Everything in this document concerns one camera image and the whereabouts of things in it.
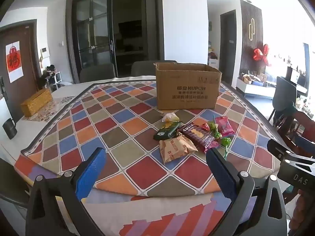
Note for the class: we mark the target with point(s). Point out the wall intercom panel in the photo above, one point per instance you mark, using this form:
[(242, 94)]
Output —
[(44, 52)]

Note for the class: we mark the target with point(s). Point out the pink snack packet clear window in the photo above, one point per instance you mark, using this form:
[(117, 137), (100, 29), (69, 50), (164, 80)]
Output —
[(225, 126)]

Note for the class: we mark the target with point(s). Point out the black mug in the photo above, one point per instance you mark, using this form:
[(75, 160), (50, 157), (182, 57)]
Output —
[(9, 129)]

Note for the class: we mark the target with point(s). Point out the white stool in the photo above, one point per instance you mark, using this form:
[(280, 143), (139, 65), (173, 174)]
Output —
[(57, 78)]

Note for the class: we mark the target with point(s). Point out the colourful checkered table mat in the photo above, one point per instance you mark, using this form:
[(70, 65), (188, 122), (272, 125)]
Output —
[(110, 118)]

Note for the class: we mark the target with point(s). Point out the red bow decoration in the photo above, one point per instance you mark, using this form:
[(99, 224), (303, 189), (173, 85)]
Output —
[(260, 54)]

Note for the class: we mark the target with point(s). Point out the patterned placemat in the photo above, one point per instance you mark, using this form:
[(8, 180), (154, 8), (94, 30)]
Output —
[(60, 103)]

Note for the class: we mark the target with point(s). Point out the dark green snack packet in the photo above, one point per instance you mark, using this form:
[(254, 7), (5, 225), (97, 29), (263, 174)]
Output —
[(166, 130)]

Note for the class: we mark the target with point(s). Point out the person's right hand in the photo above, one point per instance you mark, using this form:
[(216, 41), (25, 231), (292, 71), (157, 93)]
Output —
[(300, 206)]

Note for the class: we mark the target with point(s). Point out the black bag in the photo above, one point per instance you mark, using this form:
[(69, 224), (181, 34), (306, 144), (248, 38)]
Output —
[(48, 72)]

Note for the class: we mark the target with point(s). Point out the maroon biscuit packet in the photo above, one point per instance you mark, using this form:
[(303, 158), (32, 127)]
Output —
[(199, 135)]

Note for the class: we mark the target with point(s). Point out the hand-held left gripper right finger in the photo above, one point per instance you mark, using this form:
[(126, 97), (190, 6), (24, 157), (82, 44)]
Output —
[(221, 174)]

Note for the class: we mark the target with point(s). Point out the golden tissue box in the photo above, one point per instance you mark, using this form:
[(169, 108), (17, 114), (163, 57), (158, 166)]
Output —
[(35, 102)]

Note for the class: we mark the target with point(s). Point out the brown wooden chair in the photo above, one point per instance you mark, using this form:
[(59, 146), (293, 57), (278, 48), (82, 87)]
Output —
[(299, 125)]

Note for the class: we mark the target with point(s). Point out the red paper door poster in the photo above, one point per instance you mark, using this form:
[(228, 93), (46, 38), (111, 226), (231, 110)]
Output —
[(14, 61)]

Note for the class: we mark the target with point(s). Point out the small red candy packet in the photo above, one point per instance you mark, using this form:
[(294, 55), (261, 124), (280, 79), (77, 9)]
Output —
[(205, 126)]

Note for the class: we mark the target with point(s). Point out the black framed glass sliding door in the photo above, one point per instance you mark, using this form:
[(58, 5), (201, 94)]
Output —
[(96, 34)]

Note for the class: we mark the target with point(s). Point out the grey upholstered chair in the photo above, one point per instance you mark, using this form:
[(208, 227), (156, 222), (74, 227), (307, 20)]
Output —
[(97, 73), (144, 68)]

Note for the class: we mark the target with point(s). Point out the green lollipop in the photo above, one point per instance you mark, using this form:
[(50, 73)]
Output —
[(213, 126), (225, 142), (218, 135)]

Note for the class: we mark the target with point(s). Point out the dark teal chair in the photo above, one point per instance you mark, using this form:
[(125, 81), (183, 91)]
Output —
[(283, 93)]

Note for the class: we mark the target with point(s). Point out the striped printed tablecloth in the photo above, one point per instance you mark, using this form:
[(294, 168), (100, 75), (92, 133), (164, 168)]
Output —
[(152, 213)]

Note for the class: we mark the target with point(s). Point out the white drawer unit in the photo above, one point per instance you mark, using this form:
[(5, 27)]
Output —
[(213, 62)]

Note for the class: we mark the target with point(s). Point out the dark slatted wall panel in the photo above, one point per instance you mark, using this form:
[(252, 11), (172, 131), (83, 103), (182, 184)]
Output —
[(251, 17)]

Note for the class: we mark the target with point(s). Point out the dark interior door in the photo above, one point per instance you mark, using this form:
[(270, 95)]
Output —
[(228, 46)]

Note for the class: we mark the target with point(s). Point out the pile of small boxes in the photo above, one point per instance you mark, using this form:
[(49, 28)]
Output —
[(253, 78)]

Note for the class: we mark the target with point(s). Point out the pale yellow snack packet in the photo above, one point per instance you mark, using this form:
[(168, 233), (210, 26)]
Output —
[(170, 117)]

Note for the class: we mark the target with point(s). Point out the brown cardboard box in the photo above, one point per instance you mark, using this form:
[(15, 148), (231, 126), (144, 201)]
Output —
[(187, 91)]

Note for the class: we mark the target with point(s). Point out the white low cabinet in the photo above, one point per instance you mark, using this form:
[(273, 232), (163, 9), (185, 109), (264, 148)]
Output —
[(256, 89)]

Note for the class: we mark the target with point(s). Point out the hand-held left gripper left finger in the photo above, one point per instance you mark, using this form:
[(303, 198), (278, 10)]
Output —
[(89, 174)]

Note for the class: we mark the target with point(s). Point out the brown kraft snack packet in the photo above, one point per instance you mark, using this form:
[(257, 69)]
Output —
[(174, 148)]

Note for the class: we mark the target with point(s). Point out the brown entrance door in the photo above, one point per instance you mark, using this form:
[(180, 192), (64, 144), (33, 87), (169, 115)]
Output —
[(29, 61)]

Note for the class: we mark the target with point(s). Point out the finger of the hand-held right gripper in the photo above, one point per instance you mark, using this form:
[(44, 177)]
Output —
[(276, 148)]

